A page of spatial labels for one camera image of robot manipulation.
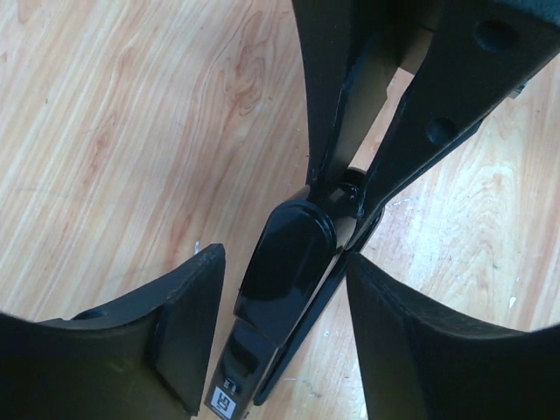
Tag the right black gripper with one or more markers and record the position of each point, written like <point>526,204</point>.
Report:
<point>480,52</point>

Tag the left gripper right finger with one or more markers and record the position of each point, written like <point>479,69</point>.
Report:
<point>420,359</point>

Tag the black stapler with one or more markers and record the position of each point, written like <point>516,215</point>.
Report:
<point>297,265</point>

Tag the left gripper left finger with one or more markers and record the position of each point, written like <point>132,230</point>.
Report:
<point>143,355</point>

